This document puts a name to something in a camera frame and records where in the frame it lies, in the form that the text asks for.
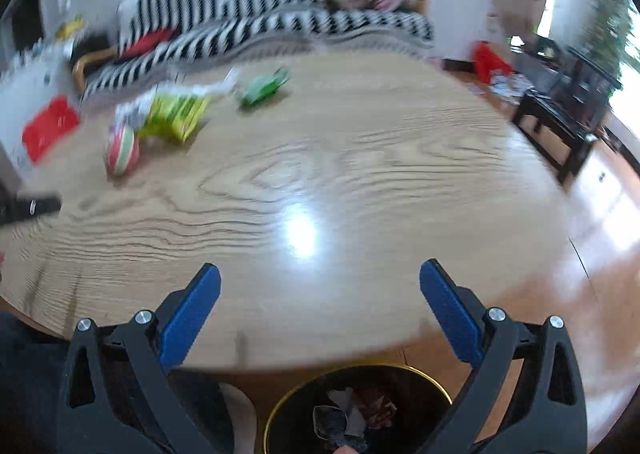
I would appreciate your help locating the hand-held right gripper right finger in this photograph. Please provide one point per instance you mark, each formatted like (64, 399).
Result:
(452, 314)

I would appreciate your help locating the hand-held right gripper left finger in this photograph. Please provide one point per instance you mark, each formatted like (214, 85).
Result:
(192, 314)

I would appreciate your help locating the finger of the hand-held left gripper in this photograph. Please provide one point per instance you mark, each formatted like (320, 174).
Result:
(32, 207)

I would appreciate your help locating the pink green striped ball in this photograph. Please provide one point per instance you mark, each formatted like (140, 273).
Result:
(121, 150)

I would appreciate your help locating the black gold-rimmed bin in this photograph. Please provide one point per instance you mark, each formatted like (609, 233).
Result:
(295, 409)

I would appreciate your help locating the yellow green snack bag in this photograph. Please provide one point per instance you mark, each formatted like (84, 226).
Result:
(175, 114)

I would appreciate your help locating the clear plastic bag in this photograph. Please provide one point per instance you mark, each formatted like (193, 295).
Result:
(220, 87)

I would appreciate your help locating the green wrapper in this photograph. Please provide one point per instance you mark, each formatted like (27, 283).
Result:
(260, 89)

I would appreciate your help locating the red bear-shaped stool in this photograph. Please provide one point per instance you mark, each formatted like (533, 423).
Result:
(50, 127)

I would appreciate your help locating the black side cabinet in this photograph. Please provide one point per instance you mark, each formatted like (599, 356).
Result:
(92, 47)

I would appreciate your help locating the yellow box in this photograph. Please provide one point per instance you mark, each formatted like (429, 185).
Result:
(70, 28)

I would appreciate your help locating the red cloth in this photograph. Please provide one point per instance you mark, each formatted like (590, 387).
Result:
(145, 44)

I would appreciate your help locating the dark wooden chair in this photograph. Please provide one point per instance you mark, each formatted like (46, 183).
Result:
(560, 109)

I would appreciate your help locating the scattered papers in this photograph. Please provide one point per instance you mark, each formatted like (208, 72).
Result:
(510, 87)

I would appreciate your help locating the red bag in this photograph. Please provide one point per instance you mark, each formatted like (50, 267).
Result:
(490, 62)

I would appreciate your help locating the black white sofa blanket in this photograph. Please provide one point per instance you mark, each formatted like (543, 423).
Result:
(280, 24)

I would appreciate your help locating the white window cabinet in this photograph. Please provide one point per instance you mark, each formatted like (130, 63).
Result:
(575, 14)

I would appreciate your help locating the wooden frame sofa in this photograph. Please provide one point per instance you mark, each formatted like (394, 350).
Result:
(92, 59)

